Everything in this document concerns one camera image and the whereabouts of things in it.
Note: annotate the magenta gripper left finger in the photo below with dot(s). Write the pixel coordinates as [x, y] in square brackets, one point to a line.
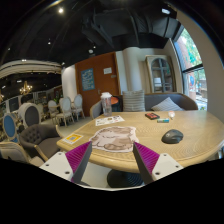
[78, 159]

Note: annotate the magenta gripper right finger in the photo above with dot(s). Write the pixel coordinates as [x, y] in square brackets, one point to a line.
[146, 160]

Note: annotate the dark grey computer mouse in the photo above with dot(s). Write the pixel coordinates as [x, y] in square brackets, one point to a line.
[172, 136]

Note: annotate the yellow QR code card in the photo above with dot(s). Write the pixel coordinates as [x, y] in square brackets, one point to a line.
[72, 138]

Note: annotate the dark grey tufted armchair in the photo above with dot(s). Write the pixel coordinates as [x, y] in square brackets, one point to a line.
[40, 140]

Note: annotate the small green white pack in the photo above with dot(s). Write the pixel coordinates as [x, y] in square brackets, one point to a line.
[163, 120]

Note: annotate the black and red small box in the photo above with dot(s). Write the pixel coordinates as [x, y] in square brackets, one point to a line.
[152, 116]

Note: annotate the white printed menu sheet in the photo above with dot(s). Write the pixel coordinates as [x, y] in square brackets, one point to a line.
[108, 120]

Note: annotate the white dining chair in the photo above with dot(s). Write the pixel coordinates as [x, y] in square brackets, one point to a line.
[53, 109]
[77, 105]
[66, 112]

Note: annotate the grey white pillow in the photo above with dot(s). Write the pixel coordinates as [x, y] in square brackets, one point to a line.
[167, 105]

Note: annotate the striped cushion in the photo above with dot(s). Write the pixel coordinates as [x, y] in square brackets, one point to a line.
[133, 101]

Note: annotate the grey oval back chair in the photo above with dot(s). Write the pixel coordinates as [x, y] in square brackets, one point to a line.
[29, 114]

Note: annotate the clear plastic water bottle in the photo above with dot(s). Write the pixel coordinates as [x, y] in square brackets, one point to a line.
[106, 103]

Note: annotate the grey sofa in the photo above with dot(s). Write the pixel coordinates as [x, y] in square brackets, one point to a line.
[153, 99]

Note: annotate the blue poster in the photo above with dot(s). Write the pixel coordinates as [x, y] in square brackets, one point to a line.
[87, 77]

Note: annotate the blue oval back chair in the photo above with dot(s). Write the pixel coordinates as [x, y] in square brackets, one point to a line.
[9, 128]

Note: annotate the brown wooden door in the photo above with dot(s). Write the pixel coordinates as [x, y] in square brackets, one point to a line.
[105, 78]

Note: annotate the chandelier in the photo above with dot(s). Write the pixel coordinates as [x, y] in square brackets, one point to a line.
[26, 89]

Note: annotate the arched wooden cabinet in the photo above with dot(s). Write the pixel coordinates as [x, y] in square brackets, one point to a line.
[161, 73]

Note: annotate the large window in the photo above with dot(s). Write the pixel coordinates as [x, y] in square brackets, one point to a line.
[192, 69]

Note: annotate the black table pedestal base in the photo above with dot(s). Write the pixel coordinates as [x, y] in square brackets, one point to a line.
[120, 179]

